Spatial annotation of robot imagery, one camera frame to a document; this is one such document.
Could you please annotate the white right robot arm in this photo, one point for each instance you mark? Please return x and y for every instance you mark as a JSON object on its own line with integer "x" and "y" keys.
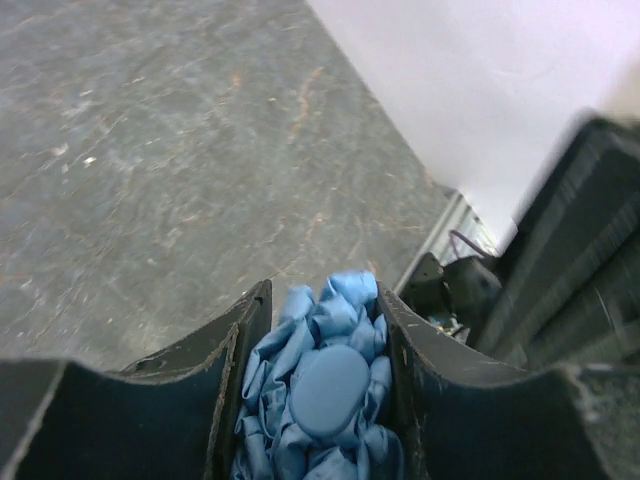
{"x": 566, "y": 288}

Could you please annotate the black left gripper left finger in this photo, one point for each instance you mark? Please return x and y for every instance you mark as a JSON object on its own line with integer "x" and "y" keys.
{"x": 170, "y": 415}

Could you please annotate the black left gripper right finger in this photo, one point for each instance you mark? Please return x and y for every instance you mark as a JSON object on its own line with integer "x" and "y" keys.
{"x": 463, "y": 415}

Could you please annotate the light blue folding umbrella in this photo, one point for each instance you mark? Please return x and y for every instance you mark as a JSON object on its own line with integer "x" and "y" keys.
{"x": 315, "y": 388}

